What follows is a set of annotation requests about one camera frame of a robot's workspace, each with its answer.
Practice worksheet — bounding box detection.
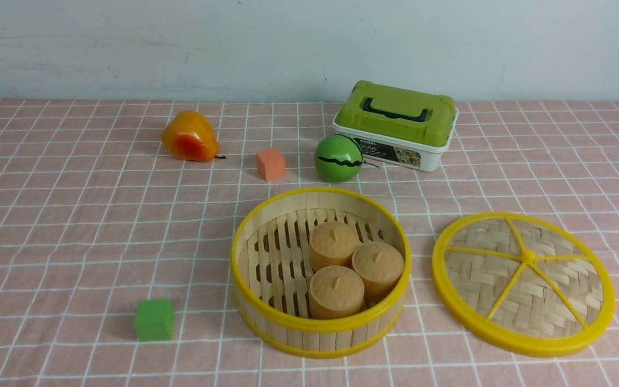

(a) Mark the green foam cube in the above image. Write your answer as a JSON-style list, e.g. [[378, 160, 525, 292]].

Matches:
[[133, 297, 175, 341]]

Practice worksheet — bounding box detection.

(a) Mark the tan bun front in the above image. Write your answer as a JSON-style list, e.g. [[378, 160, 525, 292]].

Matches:
[[309, 265, 364, 319]]

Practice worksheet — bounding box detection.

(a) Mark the pink grid tablecloth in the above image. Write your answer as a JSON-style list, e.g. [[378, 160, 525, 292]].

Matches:
[[0, 99, 619, 386]]

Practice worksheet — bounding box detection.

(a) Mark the tan bun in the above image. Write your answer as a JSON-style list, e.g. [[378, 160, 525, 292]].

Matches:
[[309, 265, 364, 319], [351, 241, 405, 302], [309, 221, 359, 272]]

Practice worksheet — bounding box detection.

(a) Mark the orange foam cube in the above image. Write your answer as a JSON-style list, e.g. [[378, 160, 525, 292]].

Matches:
[[256, 147, 286, 182]]

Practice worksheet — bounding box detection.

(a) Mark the yellow bamboo steamer basket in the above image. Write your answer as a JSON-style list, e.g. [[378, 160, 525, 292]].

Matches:
[[230, 186, 411, 359]]

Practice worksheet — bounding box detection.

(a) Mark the tan bun right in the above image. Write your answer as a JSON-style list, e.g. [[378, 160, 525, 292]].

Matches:
[[351, 241, 405, 302]]

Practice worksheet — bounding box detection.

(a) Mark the green lidded white box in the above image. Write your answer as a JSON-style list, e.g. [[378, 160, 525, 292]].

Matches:
[[333, 80, 458, 172]]

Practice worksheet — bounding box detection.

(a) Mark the yellow bamboo steamer lid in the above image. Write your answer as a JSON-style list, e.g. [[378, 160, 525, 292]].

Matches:
[[431, 212, 616, 358]]

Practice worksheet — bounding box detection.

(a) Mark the tan bun back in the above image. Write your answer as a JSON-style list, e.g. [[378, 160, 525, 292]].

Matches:
[[309, 221, 359, 272]]

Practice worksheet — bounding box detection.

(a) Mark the green toy watermelon ball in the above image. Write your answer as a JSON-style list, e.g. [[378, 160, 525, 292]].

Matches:
[[314, 134, 381, 183]]

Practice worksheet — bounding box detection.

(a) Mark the orange toy pear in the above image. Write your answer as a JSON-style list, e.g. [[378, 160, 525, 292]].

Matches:
[[161, 110, 226, 162]]

